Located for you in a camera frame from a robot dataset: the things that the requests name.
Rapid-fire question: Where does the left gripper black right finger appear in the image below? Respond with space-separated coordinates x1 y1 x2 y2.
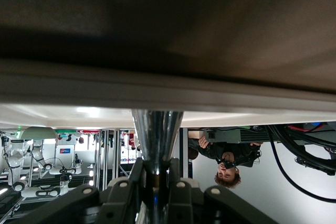
167 157 276 224

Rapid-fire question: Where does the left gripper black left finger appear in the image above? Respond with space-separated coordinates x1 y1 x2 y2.
15 158 146 224

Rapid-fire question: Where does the shiny steel double jigger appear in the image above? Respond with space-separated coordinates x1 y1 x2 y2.
131 109 184 224

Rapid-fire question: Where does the person in dark clothing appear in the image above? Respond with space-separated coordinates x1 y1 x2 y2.
188 126 263 190

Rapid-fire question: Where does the pale green ceramic bowl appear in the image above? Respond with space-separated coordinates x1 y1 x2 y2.
20 126 58 140

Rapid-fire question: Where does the cream tray with rabbit print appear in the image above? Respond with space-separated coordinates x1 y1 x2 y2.
0 57 336 128

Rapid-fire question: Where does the brown table mat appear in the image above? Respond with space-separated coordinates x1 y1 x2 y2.
0 0 336 96

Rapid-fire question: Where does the thick black looping cable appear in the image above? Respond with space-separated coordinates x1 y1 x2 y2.
264 125 336 204

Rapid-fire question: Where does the coiled black cable bundle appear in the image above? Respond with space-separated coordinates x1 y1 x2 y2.
270 123 336 176

